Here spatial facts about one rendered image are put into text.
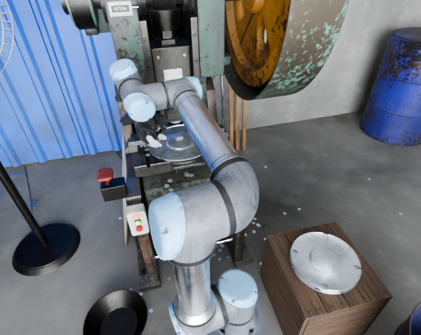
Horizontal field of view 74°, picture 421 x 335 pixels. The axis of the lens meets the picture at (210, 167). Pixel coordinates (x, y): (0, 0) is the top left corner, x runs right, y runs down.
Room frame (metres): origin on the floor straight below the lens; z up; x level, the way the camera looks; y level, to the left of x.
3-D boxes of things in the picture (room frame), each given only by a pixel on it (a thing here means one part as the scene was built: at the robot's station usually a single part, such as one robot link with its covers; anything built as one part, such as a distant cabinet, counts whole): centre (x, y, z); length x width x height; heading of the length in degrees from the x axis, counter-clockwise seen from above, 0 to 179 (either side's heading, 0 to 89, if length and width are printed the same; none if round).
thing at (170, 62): (1.13, 0.15, 1.04); 0.17 x 0.15 x 0.30; 14
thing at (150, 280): (1.24, 0.45, 0.45); 0.92 x 0.12 x 0.90; 14
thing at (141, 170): (1.17, 0.16, 0.68); 0.45 x 0.30 x 0.06; 104
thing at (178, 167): (1.00, 0.11, 0.72); 0.25 x 0.14 x 0.14; 14
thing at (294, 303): (0.71, -0.49, 0.18); 0.40 x 0.38 x 0.35; 12
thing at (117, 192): (0.87, 0.40, 0.62); 0.10 x 0.06 x 0.20; 104
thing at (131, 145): (1.13, 0.32, 0.76); 0.17 x 0.06 x 0.10; 104
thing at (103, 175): (0.87, 0.42, 0.72); 0.07 x 0.06 x 0.08; 14
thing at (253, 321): (0.44, -0.07, 0.50); 0.15 x 0.15 x 0.10
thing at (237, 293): (0.43, -0.07, 0.62); 0.13 x 0.12 x 0.14; 114
